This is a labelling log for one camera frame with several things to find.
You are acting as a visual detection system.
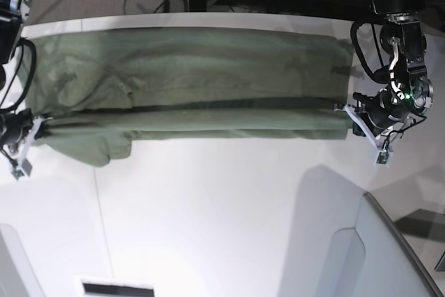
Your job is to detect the green t-shirt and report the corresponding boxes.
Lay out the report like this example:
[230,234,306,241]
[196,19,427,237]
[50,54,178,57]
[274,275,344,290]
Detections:
[25,27,353,167]

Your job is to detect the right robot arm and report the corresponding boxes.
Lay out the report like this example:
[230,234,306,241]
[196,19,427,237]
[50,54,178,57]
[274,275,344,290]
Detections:
[1,0,37,146]

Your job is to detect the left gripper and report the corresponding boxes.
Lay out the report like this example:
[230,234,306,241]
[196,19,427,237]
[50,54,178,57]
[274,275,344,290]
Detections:
[353,90,412,137]

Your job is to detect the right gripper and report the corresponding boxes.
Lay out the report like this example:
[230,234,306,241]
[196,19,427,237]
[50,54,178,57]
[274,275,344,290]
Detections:
[1,109,44,147]

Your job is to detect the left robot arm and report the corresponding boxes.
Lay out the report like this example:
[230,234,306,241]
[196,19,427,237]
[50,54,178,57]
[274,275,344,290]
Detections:
[350,0,433,137]

